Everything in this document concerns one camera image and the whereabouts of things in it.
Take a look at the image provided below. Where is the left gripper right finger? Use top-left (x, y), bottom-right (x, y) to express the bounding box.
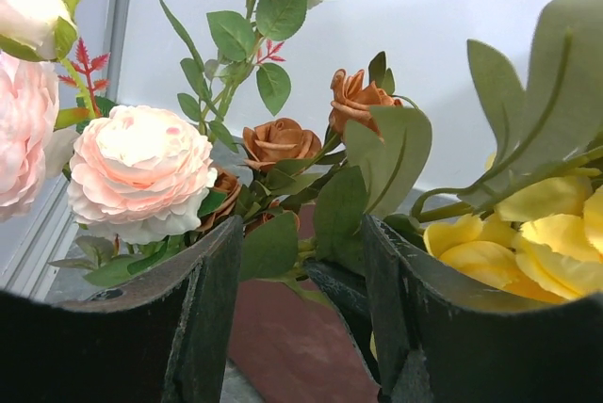
top-left (362, 216), bottom-right (602, 403)

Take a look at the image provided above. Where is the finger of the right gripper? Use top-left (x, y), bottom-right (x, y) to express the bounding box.
top-left (304, 259), bottom-right (380, 382)

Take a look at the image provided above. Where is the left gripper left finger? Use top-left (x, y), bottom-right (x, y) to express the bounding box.
top-left (1, 217), bottom-right (243, 402)

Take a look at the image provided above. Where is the dark red wrapping paper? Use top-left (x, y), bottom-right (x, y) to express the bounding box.
top-left (229, 207), bottom-right (379, 402)

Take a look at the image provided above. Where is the brown rose stem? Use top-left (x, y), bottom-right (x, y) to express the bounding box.
top-left (202, 53), bottom-right (432, 290)

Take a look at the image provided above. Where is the yellow rose stem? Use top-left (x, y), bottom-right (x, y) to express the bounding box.
top-left (412, 0), bottom-right (602, 303)

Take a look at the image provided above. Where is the pink rose stem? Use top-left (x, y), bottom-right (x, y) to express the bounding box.
top-left (1, 0), bottom-right (221, 288)

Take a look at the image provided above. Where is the white rose stem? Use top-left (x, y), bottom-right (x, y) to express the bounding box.
top-left (162, 0), bottom-right (325, 151)

